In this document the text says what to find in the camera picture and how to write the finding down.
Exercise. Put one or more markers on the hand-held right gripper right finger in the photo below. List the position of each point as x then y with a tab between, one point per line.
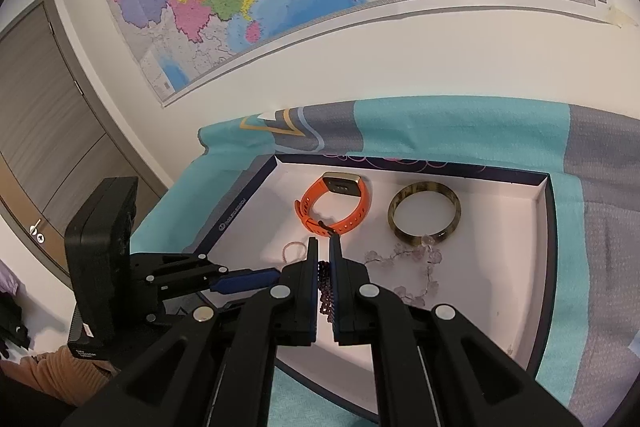
350	302

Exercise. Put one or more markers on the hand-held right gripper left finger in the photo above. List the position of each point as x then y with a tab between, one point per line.
300	302

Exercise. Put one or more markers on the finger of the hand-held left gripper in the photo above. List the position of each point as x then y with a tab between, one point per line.
175	311
245	281

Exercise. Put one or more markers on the orange smartwatch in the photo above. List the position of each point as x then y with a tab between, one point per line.
357	212

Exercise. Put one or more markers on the tortoiseshell bangle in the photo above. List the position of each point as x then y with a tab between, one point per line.
456	212

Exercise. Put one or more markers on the dark blue cardboard tray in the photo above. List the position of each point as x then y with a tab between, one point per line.
500	257

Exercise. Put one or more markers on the person's left forearm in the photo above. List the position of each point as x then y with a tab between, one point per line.
55	372

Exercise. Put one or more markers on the grey wooden door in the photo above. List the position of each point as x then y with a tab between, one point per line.
50	132

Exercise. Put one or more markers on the teal grey printed bedsheet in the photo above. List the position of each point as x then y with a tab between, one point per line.
600	207

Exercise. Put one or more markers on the beige tape piece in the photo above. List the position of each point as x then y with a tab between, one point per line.
622	17

